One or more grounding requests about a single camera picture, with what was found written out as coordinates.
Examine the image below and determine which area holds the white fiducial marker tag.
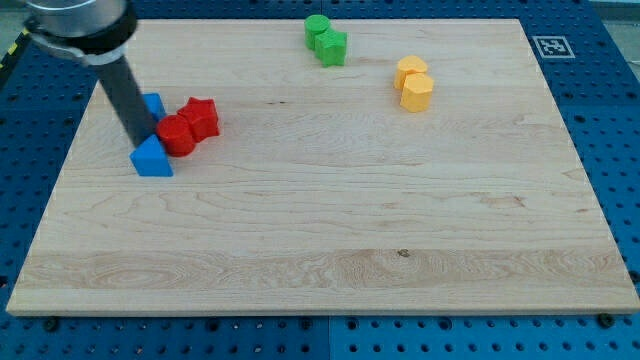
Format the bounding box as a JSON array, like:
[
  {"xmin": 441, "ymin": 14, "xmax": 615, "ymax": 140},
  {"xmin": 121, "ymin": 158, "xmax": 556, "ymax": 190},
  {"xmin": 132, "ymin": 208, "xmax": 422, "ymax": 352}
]
[{"xmin": 532, "ymin": 35, "xmax": 575, "ymax": 59}]

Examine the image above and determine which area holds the blue triangular prism block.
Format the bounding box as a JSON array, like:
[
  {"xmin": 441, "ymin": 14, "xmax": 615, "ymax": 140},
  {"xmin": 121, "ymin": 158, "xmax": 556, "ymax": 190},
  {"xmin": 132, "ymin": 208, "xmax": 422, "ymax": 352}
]
[{"xmin": 129, "ymin": 135, "xmax": 173, "ymax": 177}]

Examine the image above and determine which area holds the yellow hexagon block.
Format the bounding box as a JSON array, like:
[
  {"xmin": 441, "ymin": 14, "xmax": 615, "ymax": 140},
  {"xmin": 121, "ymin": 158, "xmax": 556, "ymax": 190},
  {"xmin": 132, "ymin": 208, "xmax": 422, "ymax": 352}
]
[{"xmin": 400, "ymin": 73, "xmax": 434, "ymax": 113}]

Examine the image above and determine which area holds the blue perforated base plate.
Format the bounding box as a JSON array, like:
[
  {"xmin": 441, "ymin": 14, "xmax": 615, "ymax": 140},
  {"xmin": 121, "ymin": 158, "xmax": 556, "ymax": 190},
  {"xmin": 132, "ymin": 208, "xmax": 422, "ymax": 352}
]
[{"xmin": 1, "ymin": 0, "xmax": 639, "ymax": 359}]

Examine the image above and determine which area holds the blue cube block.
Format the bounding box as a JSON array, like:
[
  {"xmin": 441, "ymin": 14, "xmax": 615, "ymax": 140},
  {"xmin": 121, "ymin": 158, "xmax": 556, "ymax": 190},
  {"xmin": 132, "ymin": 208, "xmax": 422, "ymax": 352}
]
[{"xmin": 143, "ymin": 93, "xmax": 167, "ymax": 122}]

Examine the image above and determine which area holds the red cylinder block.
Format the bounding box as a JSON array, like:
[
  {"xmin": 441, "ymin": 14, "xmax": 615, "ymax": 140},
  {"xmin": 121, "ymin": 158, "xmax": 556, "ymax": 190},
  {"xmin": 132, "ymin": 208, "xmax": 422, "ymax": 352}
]
[{"xmin": 156, "ymin": 115, "xmax": 196, "ymax": 157}]

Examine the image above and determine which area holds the green star block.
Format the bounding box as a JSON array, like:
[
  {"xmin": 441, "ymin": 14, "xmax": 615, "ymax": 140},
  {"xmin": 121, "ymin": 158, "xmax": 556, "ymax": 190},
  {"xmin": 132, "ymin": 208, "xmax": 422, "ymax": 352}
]
[{"xmin": 314, "ymin": 29, "xmax": 348, "ymax": 67}]

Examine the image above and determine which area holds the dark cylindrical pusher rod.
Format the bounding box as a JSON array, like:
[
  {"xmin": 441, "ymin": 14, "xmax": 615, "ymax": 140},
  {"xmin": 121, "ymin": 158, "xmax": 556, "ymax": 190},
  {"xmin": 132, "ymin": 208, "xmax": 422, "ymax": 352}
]
[{"xmin": 93, "ymin": 56, "xmax": 156, "ymax": 147}]

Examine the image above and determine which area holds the red star block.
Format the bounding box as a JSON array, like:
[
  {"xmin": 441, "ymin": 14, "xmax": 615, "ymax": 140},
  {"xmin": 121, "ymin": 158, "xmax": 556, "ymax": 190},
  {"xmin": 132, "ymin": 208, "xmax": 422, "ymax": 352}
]
[{"xmin": 177, "ymin": 97, "xmax": 220, "ymax": 143}]

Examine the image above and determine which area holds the yellow heart block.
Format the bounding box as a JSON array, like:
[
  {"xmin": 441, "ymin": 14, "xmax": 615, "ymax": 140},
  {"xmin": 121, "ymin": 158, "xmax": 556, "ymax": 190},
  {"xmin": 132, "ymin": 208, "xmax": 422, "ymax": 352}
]
[{"xmin": 393, "ymin": 55, "xmax": 428, "ymax": 90}]

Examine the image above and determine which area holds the green cylinder block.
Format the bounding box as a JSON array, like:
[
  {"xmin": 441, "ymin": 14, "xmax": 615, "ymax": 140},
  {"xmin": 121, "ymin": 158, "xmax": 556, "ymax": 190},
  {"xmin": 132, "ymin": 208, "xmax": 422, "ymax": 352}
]
[{"xmin": 304, "ymin": 14, "xmax": 330, "ymax": 50}]

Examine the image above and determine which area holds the light wooden board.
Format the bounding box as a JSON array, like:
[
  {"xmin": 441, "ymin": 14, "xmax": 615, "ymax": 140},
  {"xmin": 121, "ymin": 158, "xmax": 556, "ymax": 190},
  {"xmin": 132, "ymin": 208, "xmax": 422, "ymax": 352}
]
[{"xmin": 7, "ymin": 19, "xmax": 639, "ymax": 317}]

